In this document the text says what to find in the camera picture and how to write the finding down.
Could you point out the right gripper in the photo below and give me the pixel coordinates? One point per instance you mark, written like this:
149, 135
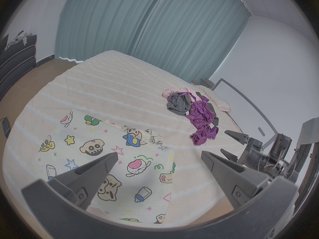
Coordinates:
259, 162

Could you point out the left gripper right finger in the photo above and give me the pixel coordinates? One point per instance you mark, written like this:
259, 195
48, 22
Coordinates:
234, 180

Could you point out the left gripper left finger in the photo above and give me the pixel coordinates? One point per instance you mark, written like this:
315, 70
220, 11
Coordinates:
84, 180

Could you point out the white printed pyjama garment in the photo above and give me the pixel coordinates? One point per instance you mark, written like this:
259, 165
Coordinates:
139, 163

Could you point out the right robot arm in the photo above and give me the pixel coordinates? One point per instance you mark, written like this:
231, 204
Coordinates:
306, 133

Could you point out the pile of clothes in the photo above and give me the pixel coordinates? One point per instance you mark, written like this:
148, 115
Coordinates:
199, 118

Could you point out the bed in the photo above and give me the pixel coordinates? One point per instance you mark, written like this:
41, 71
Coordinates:
112, 88

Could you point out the cream pillow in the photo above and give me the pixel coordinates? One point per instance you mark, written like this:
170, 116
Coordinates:
216, 99

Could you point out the grey bedside table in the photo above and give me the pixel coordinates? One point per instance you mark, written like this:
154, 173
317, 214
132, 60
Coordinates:
203, 82

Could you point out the small black box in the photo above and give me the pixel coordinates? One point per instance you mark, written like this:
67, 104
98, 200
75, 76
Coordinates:
6, 128

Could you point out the blue-green curtain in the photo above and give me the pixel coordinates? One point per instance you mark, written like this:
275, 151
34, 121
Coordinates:
194, 33
99, 19

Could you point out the black chest of drawers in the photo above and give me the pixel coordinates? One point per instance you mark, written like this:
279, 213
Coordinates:
17, 63

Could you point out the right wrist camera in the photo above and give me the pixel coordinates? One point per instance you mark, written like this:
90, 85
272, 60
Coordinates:
256, 146

